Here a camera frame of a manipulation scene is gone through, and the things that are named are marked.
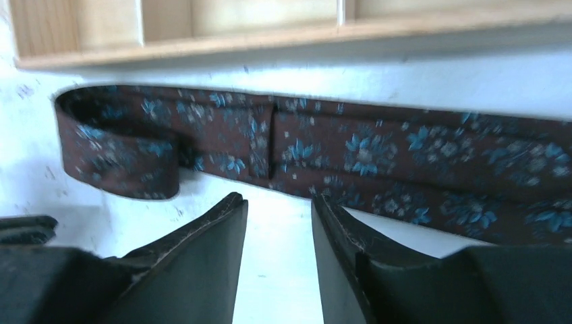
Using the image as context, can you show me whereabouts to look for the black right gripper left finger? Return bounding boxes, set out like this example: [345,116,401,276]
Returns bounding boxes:
[1,192,248,324]

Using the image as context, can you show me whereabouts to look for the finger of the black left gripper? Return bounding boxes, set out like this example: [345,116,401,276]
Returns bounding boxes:
[1,215,59,244]

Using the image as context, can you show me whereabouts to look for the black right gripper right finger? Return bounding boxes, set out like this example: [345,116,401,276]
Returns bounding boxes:
[312,196,571,323]

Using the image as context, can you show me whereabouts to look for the brown blue floral tie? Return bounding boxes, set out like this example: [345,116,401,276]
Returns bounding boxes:
[54,85,571,245]

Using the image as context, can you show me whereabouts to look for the wooden compartment organizer box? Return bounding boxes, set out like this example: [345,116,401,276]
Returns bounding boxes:
[1,1,571,70]

